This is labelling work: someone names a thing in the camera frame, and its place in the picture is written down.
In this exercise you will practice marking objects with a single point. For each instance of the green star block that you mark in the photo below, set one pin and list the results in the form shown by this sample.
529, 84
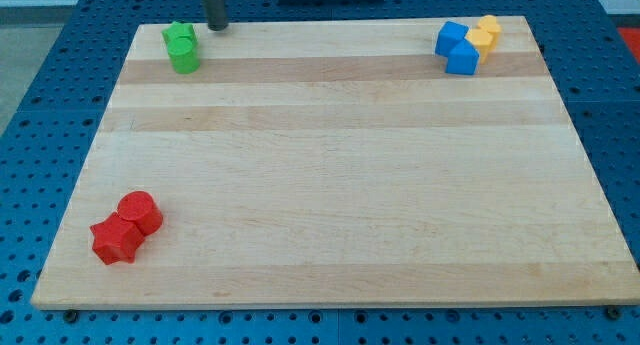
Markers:
177, 30

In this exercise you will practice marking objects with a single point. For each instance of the red star block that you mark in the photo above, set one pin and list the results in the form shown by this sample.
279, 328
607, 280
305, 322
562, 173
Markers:
116, 239

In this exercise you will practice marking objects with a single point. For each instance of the wooden board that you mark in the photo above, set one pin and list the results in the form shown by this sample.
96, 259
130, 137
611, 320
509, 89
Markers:
327, 164

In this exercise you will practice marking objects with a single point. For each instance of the green cylinder block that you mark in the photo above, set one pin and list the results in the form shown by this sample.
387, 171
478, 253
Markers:
183, 56

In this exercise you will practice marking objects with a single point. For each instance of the blue pentagon block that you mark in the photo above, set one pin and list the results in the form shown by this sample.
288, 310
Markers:
463, 59

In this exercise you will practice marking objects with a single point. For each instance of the blue cube block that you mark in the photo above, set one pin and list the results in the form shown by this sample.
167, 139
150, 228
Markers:
450, 34

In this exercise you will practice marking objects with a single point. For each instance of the red cylinder block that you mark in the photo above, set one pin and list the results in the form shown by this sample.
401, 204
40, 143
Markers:
140, 208

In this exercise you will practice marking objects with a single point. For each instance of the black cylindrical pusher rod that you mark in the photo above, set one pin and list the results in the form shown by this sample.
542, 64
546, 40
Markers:
216, 15

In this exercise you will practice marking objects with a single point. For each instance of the yellow hexagon block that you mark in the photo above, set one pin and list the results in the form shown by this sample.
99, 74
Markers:
482, 41

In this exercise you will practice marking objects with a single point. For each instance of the yellow heart block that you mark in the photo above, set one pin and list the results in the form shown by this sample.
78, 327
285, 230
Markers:
490, 24

